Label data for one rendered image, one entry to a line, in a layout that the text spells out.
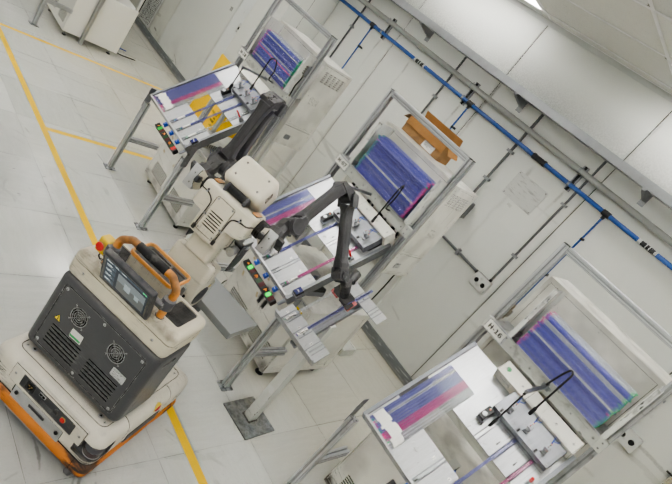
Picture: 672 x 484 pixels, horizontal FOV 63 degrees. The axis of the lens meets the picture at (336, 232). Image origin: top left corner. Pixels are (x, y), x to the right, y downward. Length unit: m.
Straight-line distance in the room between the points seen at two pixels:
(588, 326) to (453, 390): 0.73
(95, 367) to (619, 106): 3.81
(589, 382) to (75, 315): 2.23
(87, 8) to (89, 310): 5.01
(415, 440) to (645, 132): 2.78
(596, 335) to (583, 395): 0.33
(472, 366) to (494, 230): 1.86
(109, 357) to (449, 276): 3.06
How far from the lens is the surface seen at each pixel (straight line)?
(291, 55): 4.17
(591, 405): 2.82
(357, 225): 3.31
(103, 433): 2.51
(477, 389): 2.92
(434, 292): 4.77
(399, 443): 2.75
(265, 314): 3.62
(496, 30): 5.16
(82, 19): 7.03
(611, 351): 2.98
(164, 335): 2.20
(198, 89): 4.46
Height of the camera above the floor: 2.13
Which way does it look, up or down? 19 degrees down
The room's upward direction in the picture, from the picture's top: 39 degrees clockwise
